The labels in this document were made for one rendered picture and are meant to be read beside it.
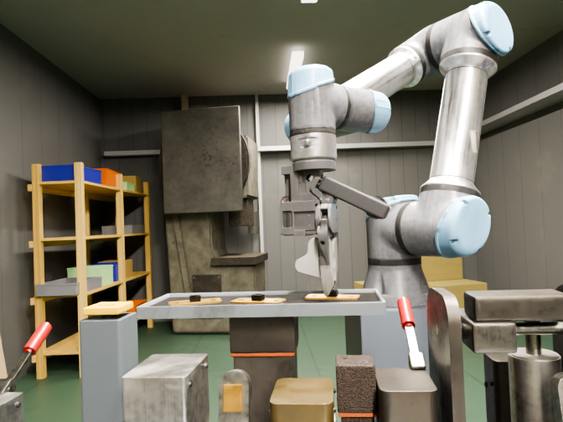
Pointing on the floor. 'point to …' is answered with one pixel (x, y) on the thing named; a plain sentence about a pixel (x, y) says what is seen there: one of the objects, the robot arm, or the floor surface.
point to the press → (209, 206)
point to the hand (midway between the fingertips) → (332, 286)
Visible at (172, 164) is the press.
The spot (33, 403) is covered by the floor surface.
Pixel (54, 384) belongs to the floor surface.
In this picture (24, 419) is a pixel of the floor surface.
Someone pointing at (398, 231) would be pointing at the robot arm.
